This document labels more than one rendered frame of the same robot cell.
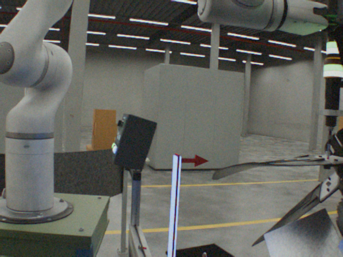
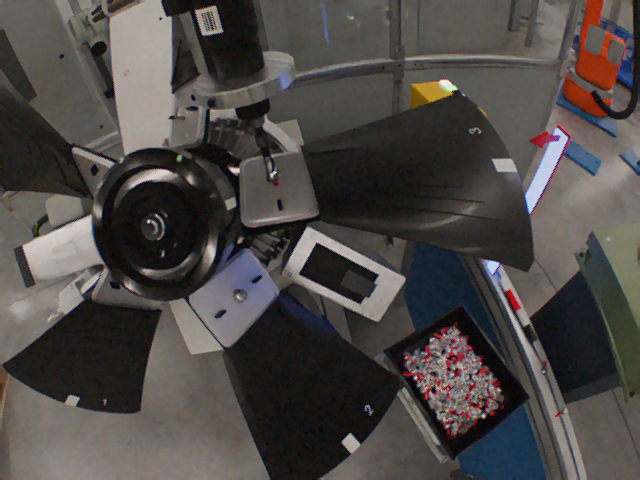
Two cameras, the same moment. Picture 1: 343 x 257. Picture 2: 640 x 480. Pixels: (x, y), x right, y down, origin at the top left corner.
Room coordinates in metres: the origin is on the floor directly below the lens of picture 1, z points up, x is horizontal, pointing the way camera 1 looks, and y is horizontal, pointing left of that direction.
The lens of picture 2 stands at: (0.88, -0.29, 1.36)
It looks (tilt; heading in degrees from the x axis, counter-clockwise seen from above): 53 degrees down; 190
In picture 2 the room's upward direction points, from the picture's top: 11 degrees counter-clockwise
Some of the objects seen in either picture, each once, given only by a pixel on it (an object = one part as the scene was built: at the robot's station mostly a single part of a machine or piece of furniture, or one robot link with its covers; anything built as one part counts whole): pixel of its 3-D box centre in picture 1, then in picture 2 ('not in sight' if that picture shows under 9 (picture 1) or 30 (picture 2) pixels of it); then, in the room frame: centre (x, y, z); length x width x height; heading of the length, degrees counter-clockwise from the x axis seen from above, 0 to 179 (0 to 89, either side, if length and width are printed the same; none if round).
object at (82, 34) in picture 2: not in sight; (86, 25); (0.26, -0.82, 1.38); 0.10 x 0.07 x 0.09; 47
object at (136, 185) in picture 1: (135, 198); not in sight; (1.13, 0.11, 0.96); 0.03 x 0.03 x 0.20; 12
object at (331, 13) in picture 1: (319, 14); not in sight; (0.63, -0.29, 1.49); 0.08 x 0.06 x 0.01; 43
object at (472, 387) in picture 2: not in sight; (453, 382); (0.81, -0.12, 0.84); 0.19 x 0.14 x 0.05; 27
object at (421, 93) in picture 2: not in sight; (444, 117); (0.32, -0.07, 1.02); 0.16 x 0.10 x 0.11; 12
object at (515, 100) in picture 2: not in sight; (295, 189); (-0.02, -0.50, 0.50); 2.59 x 0.03 x 0.91; 102
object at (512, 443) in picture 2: not in sight; (457, 363); (0.71, 0.02, 0.45); 0.82 x 0.02 x 0.66; 12
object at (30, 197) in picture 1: (29, 173); not in sight; (0.76, 0.35, 1.10); 0.19 x 0.19 x 0.18
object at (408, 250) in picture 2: not in sight; (409, 260); (0.29, -0.07, 0.39); 0.04 x 0.04 x 0.78; 12
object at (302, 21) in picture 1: (295, 15); not in sight; (0.66, -0.25, 1.49); 0.11 x 0.10 x 0.07; 103
